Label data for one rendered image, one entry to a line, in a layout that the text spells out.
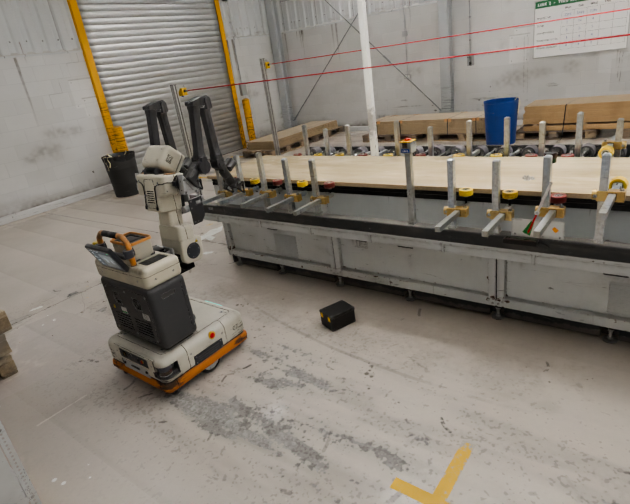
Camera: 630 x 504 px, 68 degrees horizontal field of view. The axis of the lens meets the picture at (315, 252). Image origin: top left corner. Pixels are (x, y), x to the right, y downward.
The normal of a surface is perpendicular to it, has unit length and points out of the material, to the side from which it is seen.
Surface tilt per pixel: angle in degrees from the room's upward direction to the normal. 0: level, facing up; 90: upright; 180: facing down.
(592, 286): 90
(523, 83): 90
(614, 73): 90
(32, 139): 90
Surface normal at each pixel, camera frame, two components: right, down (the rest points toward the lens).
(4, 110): 0.79, 0.13
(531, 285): -0.62, 0.37
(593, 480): -0.14, -0.91
